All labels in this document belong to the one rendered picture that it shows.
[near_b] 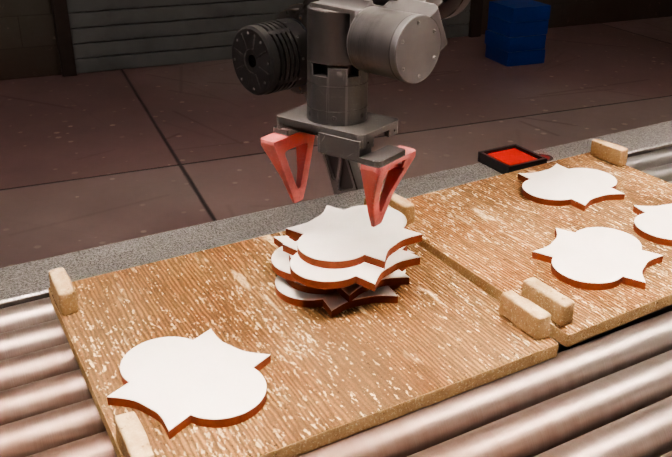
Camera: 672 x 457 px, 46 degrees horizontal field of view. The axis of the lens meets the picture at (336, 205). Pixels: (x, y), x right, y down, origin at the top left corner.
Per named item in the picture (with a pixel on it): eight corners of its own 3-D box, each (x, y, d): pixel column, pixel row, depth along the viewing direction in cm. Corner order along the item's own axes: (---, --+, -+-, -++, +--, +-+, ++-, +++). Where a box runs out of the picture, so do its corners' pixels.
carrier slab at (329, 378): (49, 299, 86) (47, 286, 85) (370, 220, 104) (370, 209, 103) (142, 516, 58) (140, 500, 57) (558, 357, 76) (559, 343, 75)
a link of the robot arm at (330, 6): (340, -12, 74) (293, -7, 70) (393, -3, 69) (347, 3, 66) (339, 60, 77) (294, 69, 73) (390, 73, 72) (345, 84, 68)
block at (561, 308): (518, 301, 82) (520, 279, 81) (531, 297, 83) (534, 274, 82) (560, 329, 78) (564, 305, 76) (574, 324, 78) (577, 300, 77)
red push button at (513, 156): (484, 162, 124) (485, 153, 124) (513, 155, 127) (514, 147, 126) (509, 174, 120) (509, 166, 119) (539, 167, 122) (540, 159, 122)
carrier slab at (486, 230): (372, 217, 105) (372, 206, 104) (589, 160, 124) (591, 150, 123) (566, 348, 77) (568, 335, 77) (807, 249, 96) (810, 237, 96)
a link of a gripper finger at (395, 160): (376, 243, 72) (380, 147, 69) (314, 223, 76) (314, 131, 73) (414, 219, 78) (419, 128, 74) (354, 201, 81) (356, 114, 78)
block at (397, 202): (377, 209, 103) (378, 190, 102) (389, 206, 104) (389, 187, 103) (403, 227, 99) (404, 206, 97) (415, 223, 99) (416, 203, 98)
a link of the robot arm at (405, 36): (400, 17, 79) (376, -61, 74) (493, 35, 72) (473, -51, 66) (321, 87, 75) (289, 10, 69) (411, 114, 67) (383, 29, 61)
